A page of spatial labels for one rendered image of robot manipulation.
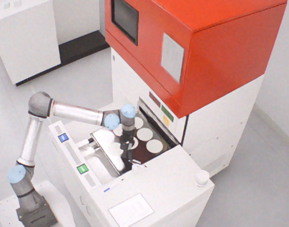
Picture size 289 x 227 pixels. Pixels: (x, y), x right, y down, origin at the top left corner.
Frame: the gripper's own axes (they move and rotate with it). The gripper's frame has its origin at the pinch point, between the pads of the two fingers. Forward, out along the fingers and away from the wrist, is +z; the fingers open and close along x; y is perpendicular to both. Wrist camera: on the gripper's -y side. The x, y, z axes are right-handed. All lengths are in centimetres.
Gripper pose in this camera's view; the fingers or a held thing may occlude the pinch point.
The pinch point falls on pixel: (126, 149)
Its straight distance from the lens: 209.8
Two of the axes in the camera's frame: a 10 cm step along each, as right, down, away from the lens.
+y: 2.5, -7.3, 6.3
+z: -0.4, 6.5, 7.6
